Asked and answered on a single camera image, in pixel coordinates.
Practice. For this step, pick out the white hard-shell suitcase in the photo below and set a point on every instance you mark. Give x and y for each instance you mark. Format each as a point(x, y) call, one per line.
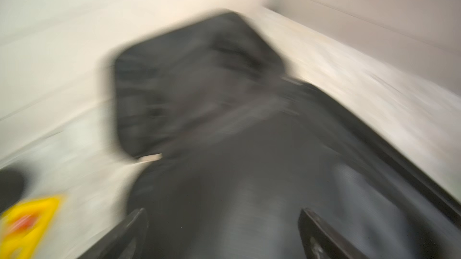
point(224, 128)

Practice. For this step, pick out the yellow triangular block holder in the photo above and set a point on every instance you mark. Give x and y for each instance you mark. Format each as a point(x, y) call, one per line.
point(25, 223)

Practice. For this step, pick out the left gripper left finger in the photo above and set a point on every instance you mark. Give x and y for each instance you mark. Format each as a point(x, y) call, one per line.
point(124, 241)

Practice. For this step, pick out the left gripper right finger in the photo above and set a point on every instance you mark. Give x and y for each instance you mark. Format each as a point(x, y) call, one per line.
point(321, 241)

